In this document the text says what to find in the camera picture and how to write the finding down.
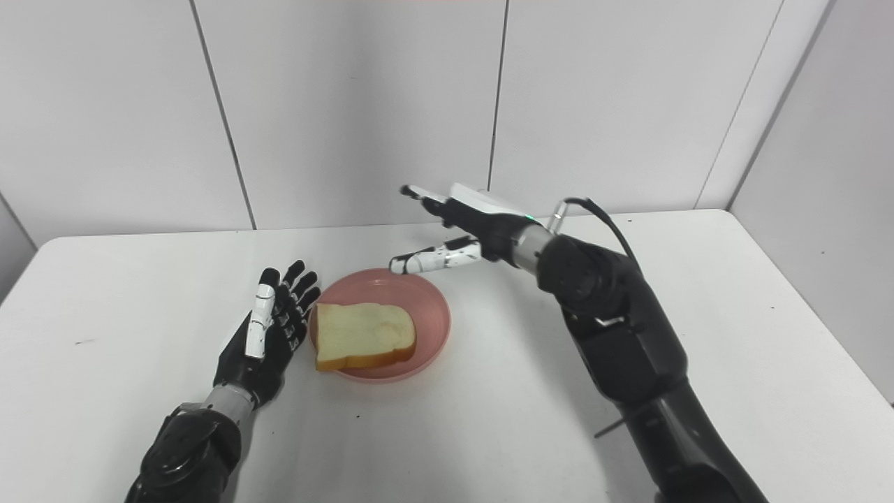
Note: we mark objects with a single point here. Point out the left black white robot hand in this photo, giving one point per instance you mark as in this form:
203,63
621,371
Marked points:
269,356

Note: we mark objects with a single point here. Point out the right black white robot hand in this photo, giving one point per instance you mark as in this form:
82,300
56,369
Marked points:
492,227

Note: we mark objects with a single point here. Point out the slice of white bread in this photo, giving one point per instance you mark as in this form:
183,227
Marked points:
360,332

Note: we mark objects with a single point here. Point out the pink round plate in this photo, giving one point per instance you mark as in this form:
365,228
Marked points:
426,307

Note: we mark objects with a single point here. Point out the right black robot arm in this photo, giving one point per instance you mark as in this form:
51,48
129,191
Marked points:
628,335

